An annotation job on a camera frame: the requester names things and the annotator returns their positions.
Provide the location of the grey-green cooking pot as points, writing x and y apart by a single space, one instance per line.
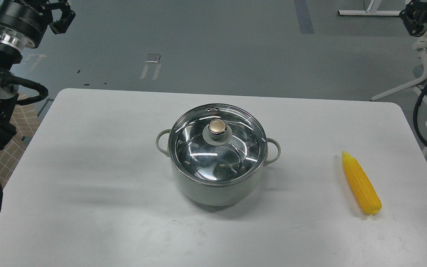
223 195

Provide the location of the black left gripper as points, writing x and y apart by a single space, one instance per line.
25 17

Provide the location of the white desk leg base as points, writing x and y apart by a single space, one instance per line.
370 9

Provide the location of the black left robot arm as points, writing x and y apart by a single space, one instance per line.
16 90

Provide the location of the glass pot lid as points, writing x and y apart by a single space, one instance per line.
217 144

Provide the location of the yellow corn cob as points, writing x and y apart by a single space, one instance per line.
360 185

